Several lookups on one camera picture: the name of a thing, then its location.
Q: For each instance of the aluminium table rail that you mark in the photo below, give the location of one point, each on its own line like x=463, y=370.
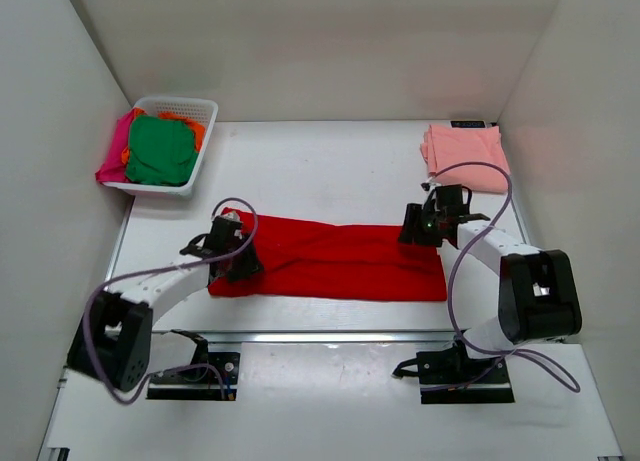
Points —
x=327, y=337

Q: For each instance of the white plastic basket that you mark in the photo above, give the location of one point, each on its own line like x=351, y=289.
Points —
x=202, y=111

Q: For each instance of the orange t shirt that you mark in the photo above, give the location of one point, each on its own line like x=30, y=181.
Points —
x=197, y=129

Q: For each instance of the magenta t shirt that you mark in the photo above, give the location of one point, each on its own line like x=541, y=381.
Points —
x=114, y=166

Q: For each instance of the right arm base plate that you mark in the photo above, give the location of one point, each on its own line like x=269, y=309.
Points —
x=451, y=377

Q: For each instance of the folded pink t shirt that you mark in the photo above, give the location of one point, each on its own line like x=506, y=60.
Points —
x=444, y=146

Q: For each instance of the green t shirt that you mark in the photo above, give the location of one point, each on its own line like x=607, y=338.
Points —
x=160, y=152

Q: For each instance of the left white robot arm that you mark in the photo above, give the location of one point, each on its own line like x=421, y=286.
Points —
x=115, y=342

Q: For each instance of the red t shirt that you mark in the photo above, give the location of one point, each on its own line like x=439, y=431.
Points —
x=348, y=262

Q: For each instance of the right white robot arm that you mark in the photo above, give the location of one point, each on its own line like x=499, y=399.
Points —
x=537, y=295

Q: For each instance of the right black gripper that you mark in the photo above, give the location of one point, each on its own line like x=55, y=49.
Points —
x=411, y=233

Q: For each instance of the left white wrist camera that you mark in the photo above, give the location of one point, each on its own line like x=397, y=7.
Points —
x=232, y=216

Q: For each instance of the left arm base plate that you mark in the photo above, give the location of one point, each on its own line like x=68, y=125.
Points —
x=202, y=384

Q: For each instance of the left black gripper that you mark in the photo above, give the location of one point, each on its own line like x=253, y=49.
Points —
x=250, y=266

